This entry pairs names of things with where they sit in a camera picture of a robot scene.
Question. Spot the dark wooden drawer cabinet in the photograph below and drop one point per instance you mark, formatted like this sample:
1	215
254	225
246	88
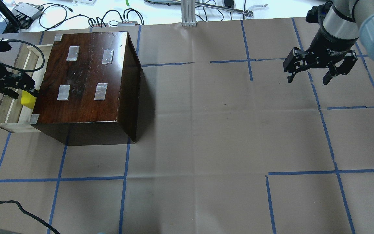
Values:
90	90

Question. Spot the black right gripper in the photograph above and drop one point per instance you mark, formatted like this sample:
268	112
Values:
330	45

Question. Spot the brown paper table cover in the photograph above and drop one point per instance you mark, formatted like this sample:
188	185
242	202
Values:
224	145

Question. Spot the aluminium frame post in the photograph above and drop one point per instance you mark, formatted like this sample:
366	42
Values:
188	13

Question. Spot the light wooden drawer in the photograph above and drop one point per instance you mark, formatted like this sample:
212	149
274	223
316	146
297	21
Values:
14	117

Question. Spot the yellow block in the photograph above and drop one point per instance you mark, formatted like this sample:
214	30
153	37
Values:
28	100

